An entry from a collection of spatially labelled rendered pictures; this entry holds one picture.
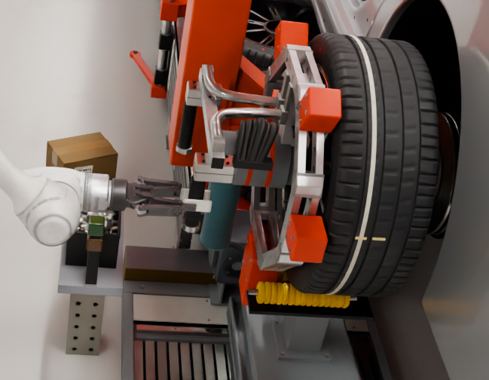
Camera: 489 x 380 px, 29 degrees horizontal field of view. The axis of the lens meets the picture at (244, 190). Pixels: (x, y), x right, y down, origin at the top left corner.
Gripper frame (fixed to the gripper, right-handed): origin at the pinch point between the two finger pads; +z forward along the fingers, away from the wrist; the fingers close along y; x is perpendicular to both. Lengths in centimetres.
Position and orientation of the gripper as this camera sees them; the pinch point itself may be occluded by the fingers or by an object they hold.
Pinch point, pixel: (196, 200)
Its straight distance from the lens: 221.5
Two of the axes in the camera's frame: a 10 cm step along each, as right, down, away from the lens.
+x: 1.6, -8.1, -5.6
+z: 9.8, 0.7, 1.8
